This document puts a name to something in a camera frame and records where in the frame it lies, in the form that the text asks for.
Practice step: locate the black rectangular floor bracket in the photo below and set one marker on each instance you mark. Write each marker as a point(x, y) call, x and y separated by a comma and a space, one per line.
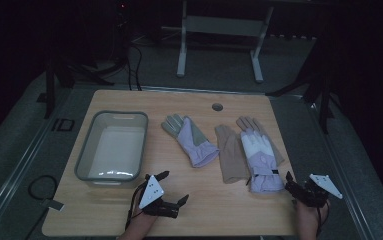
point(55, 125)

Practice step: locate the black tripod stand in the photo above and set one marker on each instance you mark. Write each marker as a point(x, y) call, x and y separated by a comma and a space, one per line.
point(324, 110)
point(49, 93)

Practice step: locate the grey table grommet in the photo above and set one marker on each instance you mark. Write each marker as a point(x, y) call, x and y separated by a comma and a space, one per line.
point(217, 107)

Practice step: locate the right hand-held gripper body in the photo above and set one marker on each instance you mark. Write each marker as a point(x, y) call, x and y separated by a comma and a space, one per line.
point(312, 196)

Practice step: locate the person's right hand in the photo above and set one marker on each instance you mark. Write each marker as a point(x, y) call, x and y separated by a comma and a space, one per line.
point(307, 215)

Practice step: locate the person's left hand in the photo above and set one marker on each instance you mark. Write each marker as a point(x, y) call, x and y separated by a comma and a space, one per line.
point(142, 220)

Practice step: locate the grey tape piece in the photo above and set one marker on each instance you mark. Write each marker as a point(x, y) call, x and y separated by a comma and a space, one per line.
point(53, 204)

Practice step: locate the purple and white glove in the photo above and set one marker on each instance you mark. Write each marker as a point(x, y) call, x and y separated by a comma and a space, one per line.
point(262, 160)

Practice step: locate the grey plastic bin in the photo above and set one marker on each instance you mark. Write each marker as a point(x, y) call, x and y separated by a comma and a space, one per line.
point(119, 150)

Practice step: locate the white metal desk frame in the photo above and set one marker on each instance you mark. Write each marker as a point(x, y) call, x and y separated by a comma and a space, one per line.
point(224, 26)

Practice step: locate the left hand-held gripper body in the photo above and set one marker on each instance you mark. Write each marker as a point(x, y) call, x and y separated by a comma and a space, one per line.
point(151, 191)

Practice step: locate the plain beige glove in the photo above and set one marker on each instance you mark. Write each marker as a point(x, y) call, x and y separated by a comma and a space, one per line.
point(230, 156)

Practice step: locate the purple glove with grey palm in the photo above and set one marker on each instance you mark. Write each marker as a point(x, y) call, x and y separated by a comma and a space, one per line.
point(195, 146)

